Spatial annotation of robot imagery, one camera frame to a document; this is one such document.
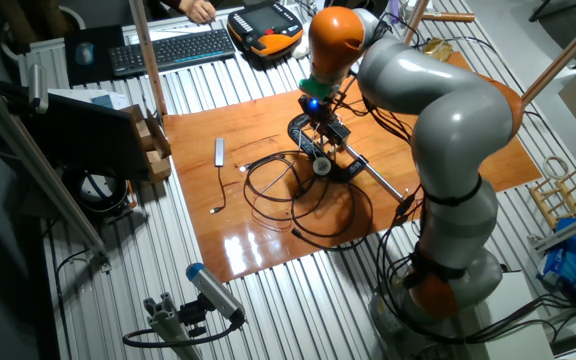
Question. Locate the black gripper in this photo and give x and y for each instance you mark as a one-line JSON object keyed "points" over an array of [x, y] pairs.
{"points": [[315, 110]]}

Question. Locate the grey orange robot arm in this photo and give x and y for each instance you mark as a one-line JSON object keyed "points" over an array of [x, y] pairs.
{"points": [[458, 125]]}

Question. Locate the white round USB device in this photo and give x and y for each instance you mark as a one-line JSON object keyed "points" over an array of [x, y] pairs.
{"points": [[321, 166]]}

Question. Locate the slim grey USB hub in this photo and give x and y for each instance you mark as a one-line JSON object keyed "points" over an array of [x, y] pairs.
{"points": [[219, 152]]}

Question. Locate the person's bare hand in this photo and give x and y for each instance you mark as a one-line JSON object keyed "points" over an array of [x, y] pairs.
{"points": [[198, 10]]}

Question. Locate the black metal C-clamp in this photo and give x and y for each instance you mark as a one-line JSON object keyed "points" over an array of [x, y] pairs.
{"points": [[295, 132]]}

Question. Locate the wooden board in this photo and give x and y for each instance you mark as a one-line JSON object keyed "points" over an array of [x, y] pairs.
{"points": [[248, 115]]}

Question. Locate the white rounded object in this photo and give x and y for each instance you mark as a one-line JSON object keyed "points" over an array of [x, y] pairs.
{"points": [[300, 49]]}

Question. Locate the orange black teach pendant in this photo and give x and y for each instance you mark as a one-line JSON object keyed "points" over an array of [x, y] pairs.
{"points": [[263, 22]]}

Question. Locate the gold foil bag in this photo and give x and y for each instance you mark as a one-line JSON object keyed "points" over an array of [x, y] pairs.
{"points": [[438, 50]]}

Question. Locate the wooden block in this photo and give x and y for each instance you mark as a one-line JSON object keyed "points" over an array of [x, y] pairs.
{"points": [[144, 135], [159, 166]]}

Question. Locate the wooden dowel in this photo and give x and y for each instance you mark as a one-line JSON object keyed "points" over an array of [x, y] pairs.
{"points": [[453, 17]]}

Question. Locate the black keyboard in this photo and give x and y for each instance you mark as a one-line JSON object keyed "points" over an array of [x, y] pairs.
{"points": [[168, 50]]}

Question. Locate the black round spool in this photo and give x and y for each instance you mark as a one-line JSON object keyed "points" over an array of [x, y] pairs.
{"points": [[118, 200]]}

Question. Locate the black monitor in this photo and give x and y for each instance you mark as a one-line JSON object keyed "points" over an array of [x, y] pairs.
{"points": [[88, 135]]}

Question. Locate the black mouse pad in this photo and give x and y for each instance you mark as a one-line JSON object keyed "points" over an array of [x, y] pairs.
{"points": [[103, 37]]}

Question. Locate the wooden rack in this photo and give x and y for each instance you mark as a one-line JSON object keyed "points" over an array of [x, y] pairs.
{"points": [[550, 200]]}

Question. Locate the grey computer mouse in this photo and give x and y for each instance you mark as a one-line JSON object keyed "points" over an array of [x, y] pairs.
{"points": [[84, 52]]}

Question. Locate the aluminium profile bar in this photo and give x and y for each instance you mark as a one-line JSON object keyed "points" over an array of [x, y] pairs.
{"points": [[568, 227], [43, 175]]}

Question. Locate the wooden frame post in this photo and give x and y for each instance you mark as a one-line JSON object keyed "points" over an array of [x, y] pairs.
{"points": [[568, 50], [148, 60], [414, 22]]}

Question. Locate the grey camera with blue cap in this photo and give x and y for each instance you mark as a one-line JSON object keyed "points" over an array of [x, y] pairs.
{"points": [[213, 290]]}

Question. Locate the aluminium extrusion mount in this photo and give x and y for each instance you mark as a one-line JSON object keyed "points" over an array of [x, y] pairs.
{"points": [[168, 325]]}

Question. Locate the white pedestal box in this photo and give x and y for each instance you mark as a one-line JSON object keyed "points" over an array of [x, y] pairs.
{"points": [[528, 280]]}

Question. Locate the silver camera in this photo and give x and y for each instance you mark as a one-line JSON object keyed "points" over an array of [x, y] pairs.
{"points": [[38, 87]]}

